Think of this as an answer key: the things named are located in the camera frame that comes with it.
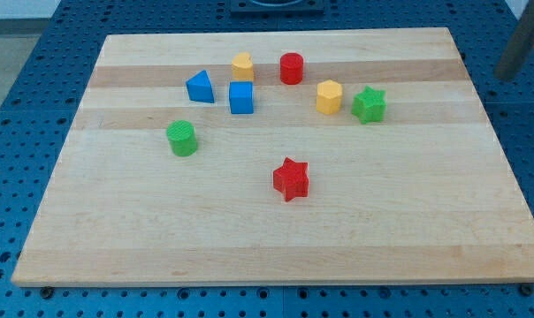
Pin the red star block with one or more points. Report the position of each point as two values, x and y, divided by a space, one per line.
291 179

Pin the yellow hexagon block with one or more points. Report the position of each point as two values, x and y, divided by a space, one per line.
329 97

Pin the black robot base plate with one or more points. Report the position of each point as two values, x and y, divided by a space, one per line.
239 7

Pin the green cylinder block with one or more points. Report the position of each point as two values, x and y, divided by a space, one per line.
181 137

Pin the wooden board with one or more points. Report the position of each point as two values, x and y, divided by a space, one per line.
424 197

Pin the yellow heart block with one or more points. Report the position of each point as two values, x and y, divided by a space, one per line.
242 67

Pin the blue cube block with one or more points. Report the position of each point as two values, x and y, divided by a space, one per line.
241 97

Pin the blue triangle block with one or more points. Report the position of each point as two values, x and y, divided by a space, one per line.
199 88

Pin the red cylinder block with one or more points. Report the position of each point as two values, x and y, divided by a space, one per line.
291 68

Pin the green star block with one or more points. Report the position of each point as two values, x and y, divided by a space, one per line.
369 105

